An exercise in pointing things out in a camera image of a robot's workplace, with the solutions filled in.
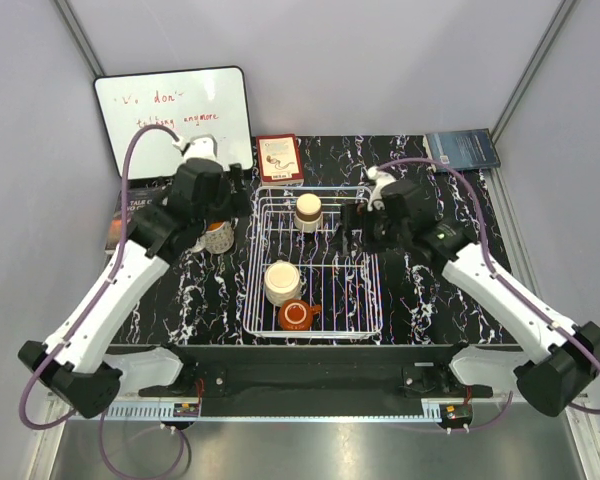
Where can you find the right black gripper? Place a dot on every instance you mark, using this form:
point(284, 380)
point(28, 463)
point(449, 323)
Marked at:
point(352, 216)

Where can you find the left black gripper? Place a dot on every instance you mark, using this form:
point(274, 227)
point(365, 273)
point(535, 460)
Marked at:
point(241, 204)

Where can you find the floral patterned mug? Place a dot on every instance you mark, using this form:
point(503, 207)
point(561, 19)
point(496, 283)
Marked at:
point(218, 239)

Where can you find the brown and cream cup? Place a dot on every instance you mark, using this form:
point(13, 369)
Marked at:
point(308, 216)

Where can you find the cream ribbed cup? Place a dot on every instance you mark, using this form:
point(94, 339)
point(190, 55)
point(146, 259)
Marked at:
point(282, 282)

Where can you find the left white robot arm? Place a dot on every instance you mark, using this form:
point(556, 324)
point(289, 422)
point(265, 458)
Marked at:
point(73, 362)

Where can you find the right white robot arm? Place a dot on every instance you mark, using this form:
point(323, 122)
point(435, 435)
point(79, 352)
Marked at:
point(558, 357)

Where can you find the red and white book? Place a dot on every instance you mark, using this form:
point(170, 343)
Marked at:
point(279, 160)

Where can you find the white dry-erase board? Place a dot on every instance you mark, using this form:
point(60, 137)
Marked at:
point(206, 107)

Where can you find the orange small cup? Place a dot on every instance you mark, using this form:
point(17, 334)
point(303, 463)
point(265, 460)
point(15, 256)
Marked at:
point(297, 315)

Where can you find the blue book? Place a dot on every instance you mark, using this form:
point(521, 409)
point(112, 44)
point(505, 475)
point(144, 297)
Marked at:
point(462, 150)

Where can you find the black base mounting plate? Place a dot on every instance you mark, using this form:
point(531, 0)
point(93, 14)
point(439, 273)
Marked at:
point(376, 378)

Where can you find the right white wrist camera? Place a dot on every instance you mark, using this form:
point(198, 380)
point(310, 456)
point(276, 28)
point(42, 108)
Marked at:
point(380, 179)

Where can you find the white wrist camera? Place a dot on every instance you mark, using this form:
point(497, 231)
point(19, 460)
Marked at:
point(380, 179)
point(197, 147)

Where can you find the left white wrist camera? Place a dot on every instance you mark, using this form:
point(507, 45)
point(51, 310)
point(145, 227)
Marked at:
point(197, 147)

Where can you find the white wire dish rack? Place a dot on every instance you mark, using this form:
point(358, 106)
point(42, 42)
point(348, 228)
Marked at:
point(345, 283)

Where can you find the white slotted cable duct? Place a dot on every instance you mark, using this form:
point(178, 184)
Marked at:
point(172, 411)

